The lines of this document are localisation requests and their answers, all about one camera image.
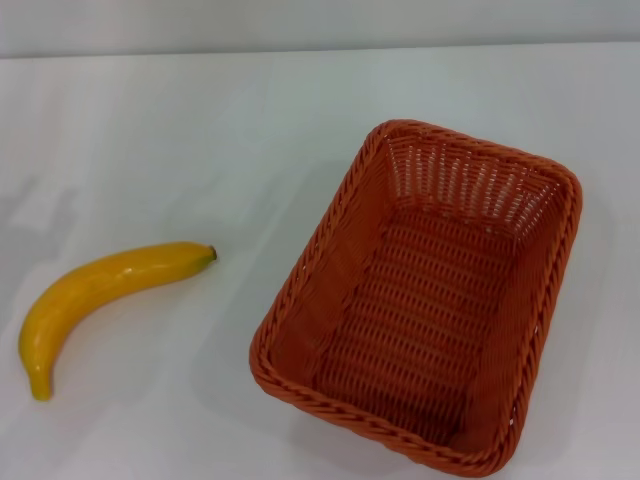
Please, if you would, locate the orange woven plastic basket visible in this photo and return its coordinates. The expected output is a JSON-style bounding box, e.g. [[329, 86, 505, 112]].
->
[[248, 118, 585, 480]]

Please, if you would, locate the yellow plastic banana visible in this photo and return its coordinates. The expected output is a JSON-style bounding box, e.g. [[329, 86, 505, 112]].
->
[[18, 241, 219, 402]]

